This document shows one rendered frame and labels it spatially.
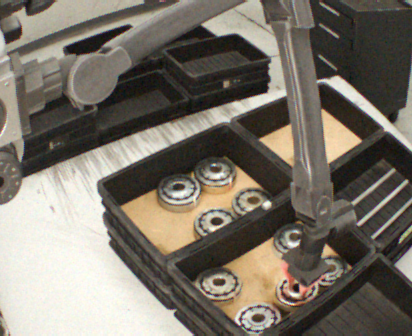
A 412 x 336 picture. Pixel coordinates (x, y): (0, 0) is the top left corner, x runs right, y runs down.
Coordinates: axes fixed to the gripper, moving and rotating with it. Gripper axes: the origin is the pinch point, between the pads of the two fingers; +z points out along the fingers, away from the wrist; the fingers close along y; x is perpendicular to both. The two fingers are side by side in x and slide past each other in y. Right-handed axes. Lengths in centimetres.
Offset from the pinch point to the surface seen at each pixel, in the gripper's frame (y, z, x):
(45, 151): 125, 43, 14
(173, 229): 35.6, 6.8, 8.4
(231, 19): 252, 90, -180
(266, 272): 11.7, 6.2, -0.7
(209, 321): 6.3, 5.7, 19.0
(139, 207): 46.3, 7.1, 11.4
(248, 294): 8.6, 6.3, 6.7
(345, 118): 41, 3, -57
